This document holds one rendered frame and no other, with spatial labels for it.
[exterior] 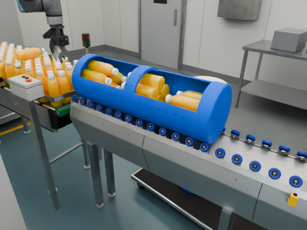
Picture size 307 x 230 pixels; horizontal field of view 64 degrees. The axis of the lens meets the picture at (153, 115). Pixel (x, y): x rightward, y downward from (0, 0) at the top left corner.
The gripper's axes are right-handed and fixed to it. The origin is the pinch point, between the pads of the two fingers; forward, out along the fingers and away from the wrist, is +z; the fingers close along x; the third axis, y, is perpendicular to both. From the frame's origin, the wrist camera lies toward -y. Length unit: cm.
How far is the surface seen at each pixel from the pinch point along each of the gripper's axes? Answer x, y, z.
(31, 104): -20.8, -6.7, 26.2
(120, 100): -6, 55, 12
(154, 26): 360, -178, 37
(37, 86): -18.9, 1.3, 12.4
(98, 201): -1, 20, 113
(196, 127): -6, 98, 13
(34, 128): -22.5, -6.9, 42.9
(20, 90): -25.5, -6.2, 14.7
